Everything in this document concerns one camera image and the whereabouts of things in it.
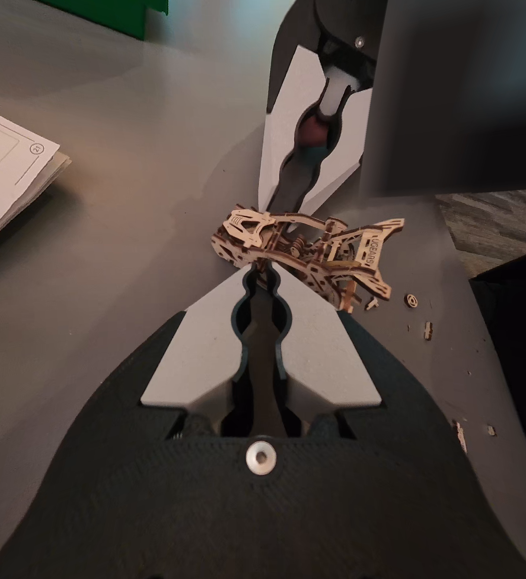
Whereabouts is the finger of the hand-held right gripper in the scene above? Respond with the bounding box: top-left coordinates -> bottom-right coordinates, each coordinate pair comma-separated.
305,87 -> 374,215
258,44 -> 332,211

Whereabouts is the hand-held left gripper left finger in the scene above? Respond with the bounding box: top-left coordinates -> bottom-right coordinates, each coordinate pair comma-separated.
139,264 -> 253,436

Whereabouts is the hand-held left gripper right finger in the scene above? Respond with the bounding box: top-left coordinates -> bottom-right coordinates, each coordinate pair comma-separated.
267,263 -> 384,431

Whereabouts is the wooden mechanical model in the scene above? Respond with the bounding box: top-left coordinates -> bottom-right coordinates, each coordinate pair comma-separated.
211,204 -> 406,314

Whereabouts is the person's right hand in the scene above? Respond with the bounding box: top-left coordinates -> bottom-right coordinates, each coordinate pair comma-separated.
299,112 -> 332,148

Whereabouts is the green plastic bin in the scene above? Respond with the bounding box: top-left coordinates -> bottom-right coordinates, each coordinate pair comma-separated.
37,0 -> 171,42

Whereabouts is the open instruction booklet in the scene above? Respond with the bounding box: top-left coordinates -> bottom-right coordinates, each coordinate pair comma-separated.
0,100 -> 71,258

